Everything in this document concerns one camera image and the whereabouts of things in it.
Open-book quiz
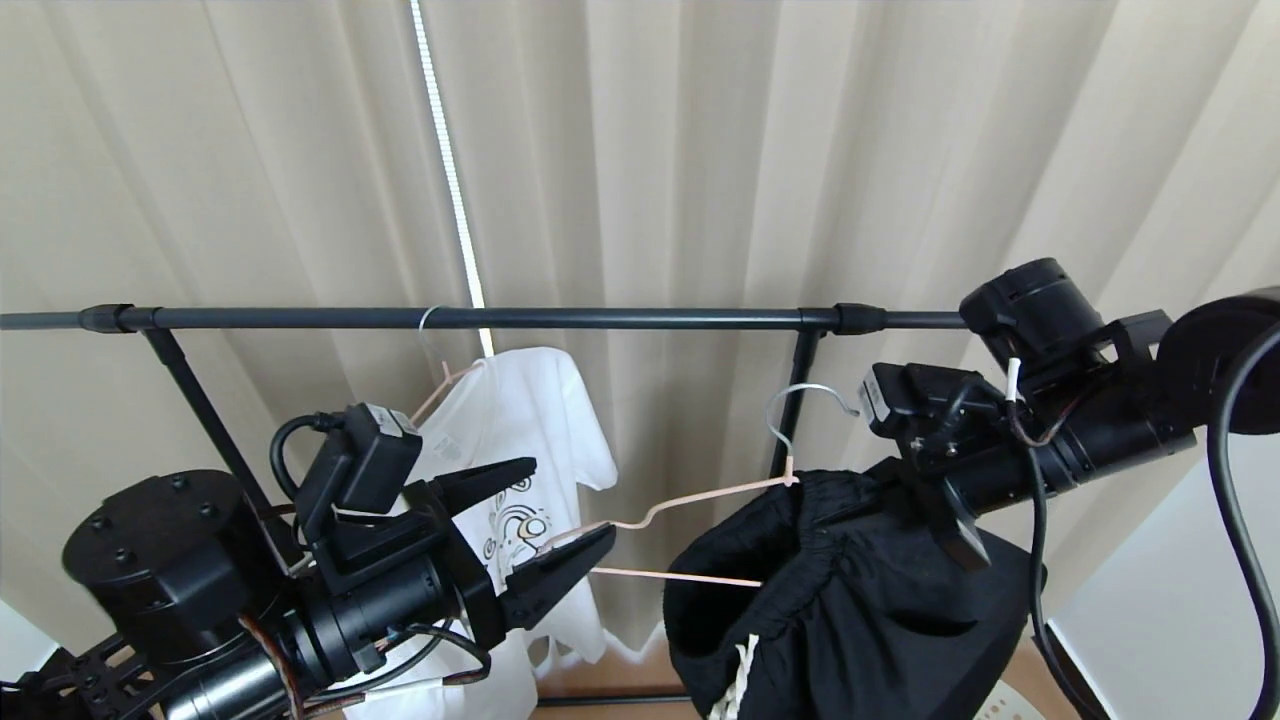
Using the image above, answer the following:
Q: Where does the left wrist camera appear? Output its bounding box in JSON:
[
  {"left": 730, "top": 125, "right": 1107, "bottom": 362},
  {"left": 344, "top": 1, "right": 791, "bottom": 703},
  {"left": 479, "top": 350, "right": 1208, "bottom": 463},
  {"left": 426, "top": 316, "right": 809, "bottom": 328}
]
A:
[{"left": 295, "top": 403, "right": 441, "bottom": 591}]

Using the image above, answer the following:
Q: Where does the white laundry basket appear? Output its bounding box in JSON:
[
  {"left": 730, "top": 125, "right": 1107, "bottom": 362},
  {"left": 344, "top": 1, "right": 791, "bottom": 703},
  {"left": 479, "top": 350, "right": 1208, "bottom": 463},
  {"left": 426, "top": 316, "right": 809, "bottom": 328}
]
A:
[{"left": 985, "top": 685, "right": 1053, "bottom": 720}]

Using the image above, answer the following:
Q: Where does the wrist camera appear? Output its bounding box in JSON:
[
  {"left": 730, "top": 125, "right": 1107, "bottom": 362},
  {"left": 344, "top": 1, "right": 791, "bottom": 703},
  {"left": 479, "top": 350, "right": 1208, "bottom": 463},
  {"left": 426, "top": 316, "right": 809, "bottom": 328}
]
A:
[
  {"left": 860, "top": 362, "right": 1006, "bottom": 471},
  {"left": 295, "top": 403, "right": 441, "bottom": 591}
]

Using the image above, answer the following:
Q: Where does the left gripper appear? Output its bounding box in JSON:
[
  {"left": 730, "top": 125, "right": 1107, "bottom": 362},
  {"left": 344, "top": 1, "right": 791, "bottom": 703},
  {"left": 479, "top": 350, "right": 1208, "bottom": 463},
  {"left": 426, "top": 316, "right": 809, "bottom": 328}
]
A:
[{"left": 293, "top": 457, "right": 619, "bottom": 689}]

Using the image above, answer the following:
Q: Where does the white printed t-shirt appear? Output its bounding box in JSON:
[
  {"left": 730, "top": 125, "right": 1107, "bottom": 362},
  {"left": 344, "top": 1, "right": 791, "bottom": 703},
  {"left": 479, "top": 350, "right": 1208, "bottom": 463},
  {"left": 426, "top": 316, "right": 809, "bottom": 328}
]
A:
[{"left": 345, "top": 347, "right": 619, "bottom": 720}]

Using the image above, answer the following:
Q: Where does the beige curtain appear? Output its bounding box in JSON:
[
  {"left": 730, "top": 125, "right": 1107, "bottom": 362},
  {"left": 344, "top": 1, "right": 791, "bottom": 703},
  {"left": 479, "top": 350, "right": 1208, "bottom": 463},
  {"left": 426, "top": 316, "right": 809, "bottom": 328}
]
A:
[{"left": 0, "top": 0, "right": 1280, "bottom": 651}]

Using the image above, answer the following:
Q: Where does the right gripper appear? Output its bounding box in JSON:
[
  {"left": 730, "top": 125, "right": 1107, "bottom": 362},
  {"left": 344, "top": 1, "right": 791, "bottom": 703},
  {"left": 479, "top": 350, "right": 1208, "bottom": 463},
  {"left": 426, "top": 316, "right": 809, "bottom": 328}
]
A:
[{"left": 893, "top": 435, "right": 1091, "bottom": 573}]

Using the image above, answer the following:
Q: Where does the black garment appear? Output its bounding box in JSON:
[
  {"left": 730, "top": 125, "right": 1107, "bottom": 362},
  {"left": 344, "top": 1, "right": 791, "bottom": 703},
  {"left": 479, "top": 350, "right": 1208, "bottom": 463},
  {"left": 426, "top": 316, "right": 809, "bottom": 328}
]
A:
[{"left": 663, "top": 468, "right": 1046, "bottom": 720}]

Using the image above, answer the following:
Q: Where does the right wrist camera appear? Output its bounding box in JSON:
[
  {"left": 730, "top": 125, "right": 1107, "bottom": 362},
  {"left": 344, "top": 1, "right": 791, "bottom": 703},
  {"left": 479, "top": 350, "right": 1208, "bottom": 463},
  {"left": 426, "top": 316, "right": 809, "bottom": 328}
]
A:
[{"left": 860, "top": 362, "right": 1006, "bottom": 471}]

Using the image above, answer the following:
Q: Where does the black clothes rack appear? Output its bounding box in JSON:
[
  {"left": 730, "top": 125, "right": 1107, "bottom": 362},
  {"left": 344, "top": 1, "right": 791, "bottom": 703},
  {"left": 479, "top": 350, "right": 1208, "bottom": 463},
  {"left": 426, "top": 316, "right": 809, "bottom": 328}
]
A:
[{"left": 0, "top": 303, "right": 971, "bottom": 707}]

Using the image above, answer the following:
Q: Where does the pink clothes hanger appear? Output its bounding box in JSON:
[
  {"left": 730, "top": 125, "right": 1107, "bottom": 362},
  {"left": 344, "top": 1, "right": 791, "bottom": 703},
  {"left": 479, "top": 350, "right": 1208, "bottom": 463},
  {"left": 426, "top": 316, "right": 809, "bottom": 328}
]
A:
[
  {"left": 538, "top": 383, "right": 861, "bottom": 589},
  {"left": 408, "top": 306, "right": 491, "bottom": 426}
]

